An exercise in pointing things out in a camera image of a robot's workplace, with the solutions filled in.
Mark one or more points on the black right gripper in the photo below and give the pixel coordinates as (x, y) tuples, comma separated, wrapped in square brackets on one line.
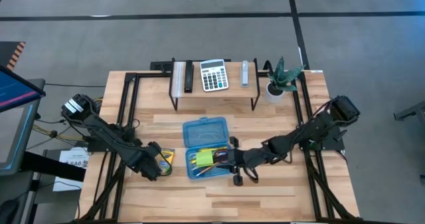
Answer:
[(252, 157)]

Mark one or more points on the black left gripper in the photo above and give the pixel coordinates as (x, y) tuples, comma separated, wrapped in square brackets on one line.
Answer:
[(146, 162)]

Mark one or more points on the green yellow crayon box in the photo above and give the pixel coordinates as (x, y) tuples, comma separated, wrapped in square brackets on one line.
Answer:
[(170, 152)]

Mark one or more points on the orange pencil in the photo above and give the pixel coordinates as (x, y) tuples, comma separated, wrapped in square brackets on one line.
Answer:
[(207, 170)]

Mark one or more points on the green sticky note pad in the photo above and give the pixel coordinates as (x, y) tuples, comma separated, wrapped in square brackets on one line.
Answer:
[(204, 159)]

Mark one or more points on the blue plastic pencil box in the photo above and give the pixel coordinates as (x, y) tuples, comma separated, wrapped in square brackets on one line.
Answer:
[(206, 132)]

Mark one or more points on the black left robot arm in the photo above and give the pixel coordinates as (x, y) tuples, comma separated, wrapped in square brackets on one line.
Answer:
[(106, 134)]

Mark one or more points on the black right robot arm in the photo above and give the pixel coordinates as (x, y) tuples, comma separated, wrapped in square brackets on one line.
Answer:
[(315, 131)]

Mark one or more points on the wooden shelf with black legs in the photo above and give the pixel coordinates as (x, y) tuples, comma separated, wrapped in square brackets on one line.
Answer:
[(232, 89)]

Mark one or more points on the white grey desk calculator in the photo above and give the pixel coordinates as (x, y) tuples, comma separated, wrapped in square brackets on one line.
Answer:
[(214, 79)]

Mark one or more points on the white eraser block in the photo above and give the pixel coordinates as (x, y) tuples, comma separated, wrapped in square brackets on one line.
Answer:
[(178, 79)]

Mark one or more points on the white stapler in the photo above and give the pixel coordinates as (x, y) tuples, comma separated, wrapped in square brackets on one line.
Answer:
[(245, 74)]

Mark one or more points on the black stapler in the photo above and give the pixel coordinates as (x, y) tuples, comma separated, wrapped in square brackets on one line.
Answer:
[(188, 77)]

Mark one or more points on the white printed paper sheet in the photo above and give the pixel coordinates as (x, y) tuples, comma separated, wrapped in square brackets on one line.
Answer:
[(71, 157)]

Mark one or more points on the black power strip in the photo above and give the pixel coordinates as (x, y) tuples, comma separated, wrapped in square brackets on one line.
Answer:
[(161, 66)]

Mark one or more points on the snake plant in white pot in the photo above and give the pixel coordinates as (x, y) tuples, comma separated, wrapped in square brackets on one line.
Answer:
[(282, 77)]

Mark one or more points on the black stand bar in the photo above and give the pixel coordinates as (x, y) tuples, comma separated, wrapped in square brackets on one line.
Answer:
[(53, 167)]

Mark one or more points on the grey framed display panel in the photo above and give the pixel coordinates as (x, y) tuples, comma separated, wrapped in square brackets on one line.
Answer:
[(13, 137)]

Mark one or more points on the blue tilted monitor screen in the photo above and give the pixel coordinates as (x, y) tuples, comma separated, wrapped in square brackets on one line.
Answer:
[(16, 89)]

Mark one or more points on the black mat with orange stripes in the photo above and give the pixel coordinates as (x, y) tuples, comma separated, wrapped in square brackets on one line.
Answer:
[(11, 54)]

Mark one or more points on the grey chair base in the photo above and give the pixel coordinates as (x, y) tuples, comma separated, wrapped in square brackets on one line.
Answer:
[(411, 110)]

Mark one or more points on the black aluminium table frame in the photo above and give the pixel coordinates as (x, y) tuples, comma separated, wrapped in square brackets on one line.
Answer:
[(127, 94), (303, 84)]

